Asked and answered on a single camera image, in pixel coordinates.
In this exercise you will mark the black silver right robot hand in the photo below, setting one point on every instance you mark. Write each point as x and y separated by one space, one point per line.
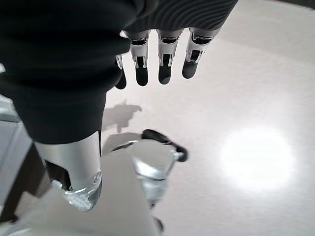
61 73

